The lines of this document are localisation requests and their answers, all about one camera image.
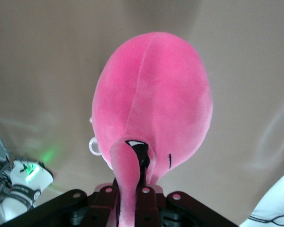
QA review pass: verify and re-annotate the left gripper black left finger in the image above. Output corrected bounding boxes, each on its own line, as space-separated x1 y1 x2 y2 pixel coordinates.
0 183 120 227

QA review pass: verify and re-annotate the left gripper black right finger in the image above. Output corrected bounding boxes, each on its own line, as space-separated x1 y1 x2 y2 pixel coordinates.
134 186 240 227

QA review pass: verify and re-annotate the bright pink plush toy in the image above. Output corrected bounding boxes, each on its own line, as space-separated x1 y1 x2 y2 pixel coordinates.
91 30 215 227

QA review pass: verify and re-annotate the brown table cover mat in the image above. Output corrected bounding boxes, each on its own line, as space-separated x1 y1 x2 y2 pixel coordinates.
0 0 284 227

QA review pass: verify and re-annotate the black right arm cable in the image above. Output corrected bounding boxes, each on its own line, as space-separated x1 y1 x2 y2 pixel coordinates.
249 212 284 226

